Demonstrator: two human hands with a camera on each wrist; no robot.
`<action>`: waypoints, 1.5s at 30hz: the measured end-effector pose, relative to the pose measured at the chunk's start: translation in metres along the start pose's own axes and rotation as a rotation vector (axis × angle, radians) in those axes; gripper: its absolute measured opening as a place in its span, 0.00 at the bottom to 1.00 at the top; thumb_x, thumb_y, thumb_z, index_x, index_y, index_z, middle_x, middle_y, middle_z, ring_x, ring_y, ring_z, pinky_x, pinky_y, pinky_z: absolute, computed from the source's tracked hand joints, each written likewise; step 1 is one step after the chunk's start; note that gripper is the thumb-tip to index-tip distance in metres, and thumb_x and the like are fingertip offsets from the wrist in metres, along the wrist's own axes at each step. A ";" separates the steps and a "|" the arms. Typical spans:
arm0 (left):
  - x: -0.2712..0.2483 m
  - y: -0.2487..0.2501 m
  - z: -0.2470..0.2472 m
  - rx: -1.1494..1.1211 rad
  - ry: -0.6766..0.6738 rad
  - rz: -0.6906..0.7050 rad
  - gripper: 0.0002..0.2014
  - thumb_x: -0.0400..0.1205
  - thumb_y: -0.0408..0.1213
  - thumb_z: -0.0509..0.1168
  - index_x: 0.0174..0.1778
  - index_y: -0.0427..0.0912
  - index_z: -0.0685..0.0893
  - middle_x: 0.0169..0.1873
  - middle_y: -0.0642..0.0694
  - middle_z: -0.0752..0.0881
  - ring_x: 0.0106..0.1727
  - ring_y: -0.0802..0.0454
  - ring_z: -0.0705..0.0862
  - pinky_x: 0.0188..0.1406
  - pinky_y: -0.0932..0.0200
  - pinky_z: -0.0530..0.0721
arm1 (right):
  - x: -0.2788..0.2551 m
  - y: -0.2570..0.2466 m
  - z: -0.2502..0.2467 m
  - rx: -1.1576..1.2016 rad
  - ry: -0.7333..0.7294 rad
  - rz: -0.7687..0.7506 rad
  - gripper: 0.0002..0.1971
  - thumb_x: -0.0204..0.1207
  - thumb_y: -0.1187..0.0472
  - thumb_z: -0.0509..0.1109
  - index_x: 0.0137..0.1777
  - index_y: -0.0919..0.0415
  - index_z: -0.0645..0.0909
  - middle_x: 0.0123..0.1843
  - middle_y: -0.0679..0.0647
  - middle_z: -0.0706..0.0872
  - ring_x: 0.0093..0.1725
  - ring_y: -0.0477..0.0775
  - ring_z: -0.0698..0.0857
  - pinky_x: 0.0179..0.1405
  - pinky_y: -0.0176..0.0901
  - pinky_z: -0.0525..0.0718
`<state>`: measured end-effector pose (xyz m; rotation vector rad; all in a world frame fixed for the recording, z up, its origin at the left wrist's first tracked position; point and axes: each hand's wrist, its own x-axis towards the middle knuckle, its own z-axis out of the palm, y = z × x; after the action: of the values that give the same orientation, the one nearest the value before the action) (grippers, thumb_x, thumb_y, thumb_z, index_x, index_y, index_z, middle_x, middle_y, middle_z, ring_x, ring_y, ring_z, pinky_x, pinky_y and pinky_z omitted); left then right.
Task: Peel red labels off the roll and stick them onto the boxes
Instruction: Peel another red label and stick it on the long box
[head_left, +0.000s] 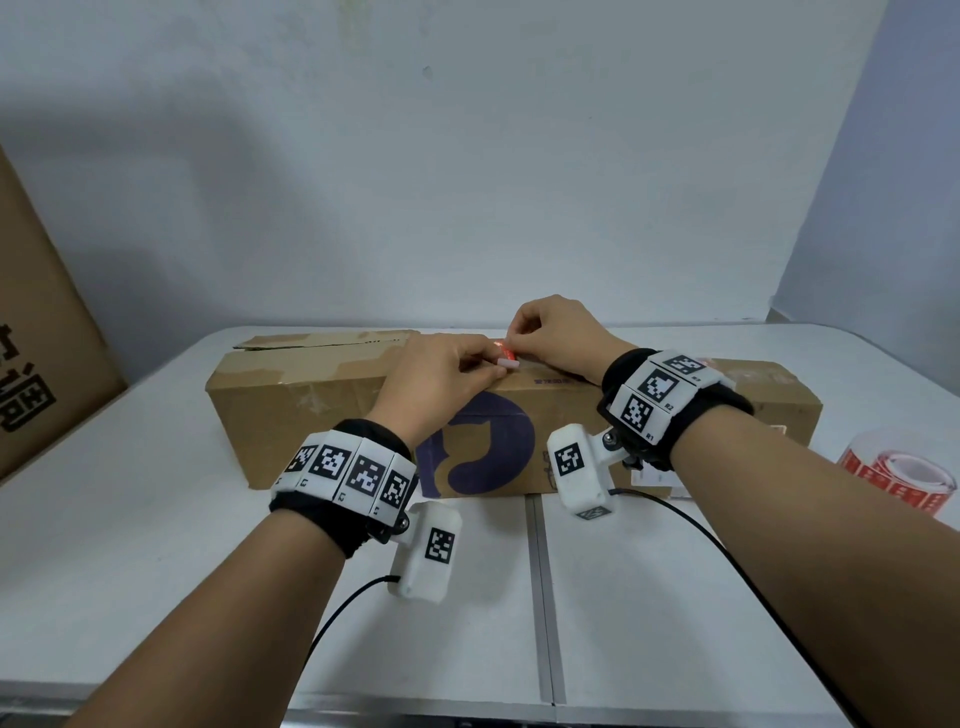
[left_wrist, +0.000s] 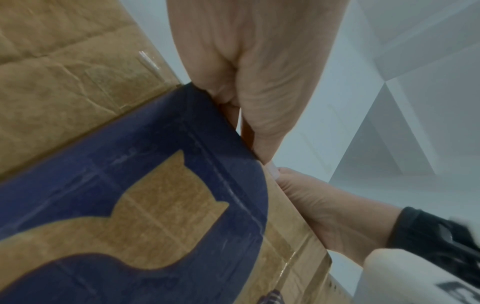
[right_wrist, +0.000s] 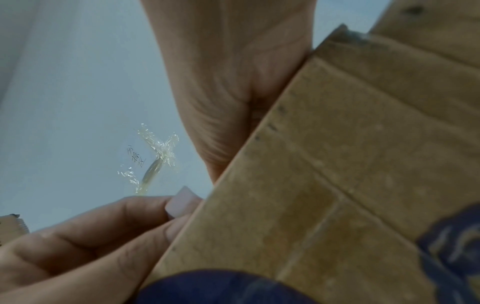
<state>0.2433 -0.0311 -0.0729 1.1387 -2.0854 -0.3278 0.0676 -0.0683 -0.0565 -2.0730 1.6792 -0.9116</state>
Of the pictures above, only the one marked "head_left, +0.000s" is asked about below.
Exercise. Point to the person's right hand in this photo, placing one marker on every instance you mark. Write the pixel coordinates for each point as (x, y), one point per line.
(570, 337)

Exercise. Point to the person's left hand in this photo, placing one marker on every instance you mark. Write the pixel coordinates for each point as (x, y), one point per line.
(442, 375)

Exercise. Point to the red label sticker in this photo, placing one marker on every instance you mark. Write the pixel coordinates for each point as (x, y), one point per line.
(506, 352)

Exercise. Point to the plain brown cardboard box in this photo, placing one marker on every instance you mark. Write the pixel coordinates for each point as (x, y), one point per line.
(300, 420)

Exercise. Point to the roll of red labels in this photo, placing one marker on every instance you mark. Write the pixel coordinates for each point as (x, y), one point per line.
(900, 476)

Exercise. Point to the person's left forearm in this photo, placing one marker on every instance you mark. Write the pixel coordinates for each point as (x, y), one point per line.
(210, 645)

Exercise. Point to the person's right forearm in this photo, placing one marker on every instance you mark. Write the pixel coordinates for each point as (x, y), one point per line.
(825, 570)

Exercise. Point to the large cardboard carton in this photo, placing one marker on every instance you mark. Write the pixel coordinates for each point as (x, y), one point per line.
(45, 337)

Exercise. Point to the black left wristband marker tiles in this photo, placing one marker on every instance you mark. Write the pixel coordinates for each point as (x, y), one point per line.
(352, 472)

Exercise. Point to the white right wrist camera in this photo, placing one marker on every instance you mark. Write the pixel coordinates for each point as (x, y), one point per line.
(574, 465)

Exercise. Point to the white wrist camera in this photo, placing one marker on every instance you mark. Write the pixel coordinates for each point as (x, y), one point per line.
(431, 555)
(574, 465)

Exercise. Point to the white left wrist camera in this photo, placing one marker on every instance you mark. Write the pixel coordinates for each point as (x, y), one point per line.
(431, 555)

